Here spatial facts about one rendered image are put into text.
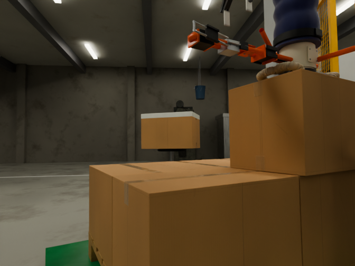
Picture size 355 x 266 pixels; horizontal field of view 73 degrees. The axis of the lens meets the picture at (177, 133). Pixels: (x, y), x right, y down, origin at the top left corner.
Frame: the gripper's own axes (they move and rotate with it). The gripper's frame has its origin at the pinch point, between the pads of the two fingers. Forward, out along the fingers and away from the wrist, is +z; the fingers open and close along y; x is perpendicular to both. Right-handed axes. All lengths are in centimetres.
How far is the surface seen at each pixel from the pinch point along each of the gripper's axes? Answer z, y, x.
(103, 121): -45, 939, -137
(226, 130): 1, 636, -531
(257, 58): 16.0, 0.9, -12.4
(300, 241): 91, -19, -10
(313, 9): -9.8, -8.5, -41.0
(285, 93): 35.3, -13.9, -11.1
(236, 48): 15.5, -2.6, 3.4
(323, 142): 55, -21, -24
